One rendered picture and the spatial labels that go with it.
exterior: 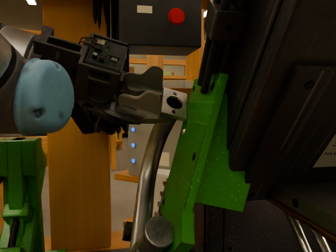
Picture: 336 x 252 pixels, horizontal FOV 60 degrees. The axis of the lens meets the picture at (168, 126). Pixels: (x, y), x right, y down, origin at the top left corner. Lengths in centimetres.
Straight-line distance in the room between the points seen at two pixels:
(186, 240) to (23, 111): 21
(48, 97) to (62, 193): 47
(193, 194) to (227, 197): 5
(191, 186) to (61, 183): 44
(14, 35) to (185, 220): 31
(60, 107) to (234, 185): 23
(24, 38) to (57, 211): 45
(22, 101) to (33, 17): 1047
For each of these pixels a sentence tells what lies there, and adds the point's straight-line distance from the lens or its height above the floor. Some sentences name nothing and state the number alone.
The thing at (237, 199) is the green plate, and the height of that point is 112.
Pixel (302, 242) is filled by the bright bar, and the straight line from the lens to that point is 41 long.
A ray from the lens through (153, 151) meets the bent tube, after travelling 51.
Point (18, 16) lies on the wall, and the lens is 1082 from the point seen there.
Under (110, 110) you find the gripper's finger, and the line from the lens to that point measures 42.
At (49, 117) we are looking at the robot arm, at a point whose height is 122.
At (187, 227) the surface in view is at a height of 110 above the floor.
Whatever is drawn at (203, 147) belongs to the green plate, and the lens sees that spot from 34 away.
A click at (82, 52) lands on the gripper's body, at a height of 130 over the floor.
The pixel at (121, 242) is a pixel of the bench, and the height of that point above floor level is 88.
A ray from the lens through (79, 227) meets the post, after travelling 77.
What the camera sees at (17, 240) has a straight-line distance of 61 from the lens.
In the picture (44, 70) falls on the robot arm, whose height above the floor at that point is 127.
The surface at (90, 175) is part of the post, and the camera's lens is 72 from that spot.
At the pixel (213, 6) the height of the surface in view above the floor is 134.
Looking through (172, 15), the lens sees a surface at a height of 141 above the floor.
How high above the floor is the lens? 124
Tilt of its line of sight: 5 degrees down
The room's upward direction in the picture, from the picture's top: straight up
